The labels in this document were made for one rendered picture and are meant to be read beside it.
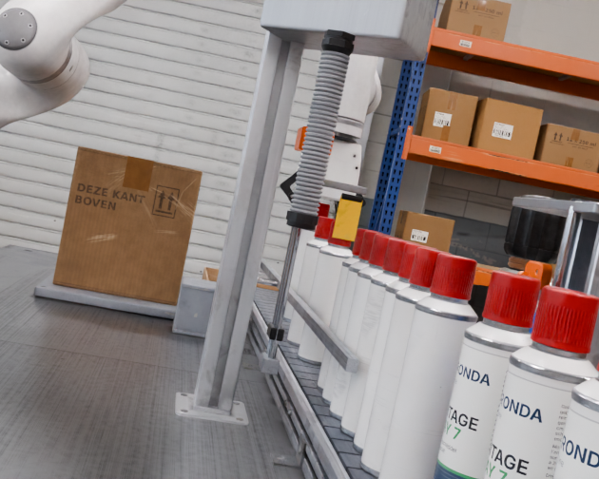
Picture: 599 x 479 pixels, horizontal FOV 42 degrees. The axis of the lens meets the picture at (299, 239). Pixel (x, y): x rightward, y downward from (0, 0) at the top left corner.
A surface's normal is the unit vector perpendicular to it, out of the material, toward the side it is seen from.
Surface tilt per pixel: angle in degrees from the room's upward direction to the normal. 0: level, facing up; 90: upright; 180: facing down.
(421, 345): 90
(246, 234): 90
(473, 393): 90
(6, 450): 0
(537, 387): 90
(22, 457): 0
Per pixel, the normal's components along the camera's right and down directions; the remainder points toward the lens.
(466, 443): -0.53, -0.06
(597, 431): -0.73, -0.11
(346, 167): 0.22, 0.08
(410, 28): 0.88, 0.20
